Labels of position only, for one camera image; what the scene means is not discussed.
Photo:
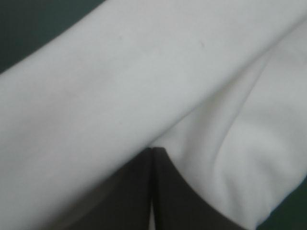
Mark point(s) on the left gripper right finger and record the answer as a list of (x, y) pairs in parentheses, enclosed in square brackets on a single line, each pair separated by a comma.
[(177, 201)]

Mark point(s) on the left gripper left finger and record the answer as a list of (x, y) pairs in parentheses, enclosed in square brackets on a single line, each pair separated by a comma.
[(129, 198)]

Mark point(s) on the white T-shirt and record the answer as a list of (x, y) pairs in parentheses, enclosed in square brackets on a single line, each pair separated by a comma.
[(134, 91)]

